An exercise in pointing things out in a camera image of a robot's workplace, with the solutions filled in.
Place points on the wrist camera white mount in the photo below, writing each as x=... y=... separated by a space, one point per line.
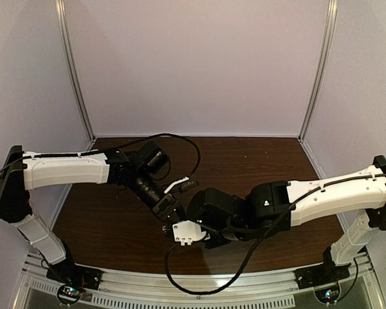
x=184 y=232
x=182 y=185

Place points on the left aluminium frame post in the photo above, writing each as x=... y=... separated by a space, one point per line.
x=60 y=6

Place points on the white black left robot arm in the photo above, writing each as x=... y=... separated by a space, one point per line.
x=27 y=171

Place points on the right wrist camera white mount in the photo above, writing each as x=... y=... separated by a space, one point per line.
x=184 y=232

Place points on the right aluminium frame post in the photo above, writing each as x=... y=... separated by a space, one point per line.
x=325 y=50

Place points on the left circuit board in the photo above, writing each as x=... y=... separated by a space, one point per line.
x=69 y=295

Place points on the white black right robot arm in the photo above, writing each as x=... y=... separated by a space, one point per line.
x=217 y=218

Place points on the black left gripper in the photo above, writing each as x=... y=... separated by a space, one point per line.
x=167 y=206

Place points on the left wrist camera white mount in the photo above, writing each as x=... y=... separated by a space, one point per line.
x=182 y=185

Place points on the right circuit board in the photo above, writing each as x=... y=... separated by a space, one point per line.
x=328 y=294

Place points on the circuit board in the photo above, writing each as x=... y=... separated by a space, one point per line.
x=328 y=294
x=69 y=295

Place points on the front aluminium rail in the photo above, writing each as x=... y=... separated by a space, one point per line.
x=119 y=289

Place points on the aluminium frame post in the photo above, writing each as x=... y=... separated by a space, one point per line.
x=60 y=6
x=325 y=50

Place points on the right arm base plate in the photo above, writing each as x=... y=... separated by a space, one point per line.
x=318 y=275

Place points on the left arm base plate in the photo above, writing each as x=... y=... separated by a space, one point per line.
x=83 y=277

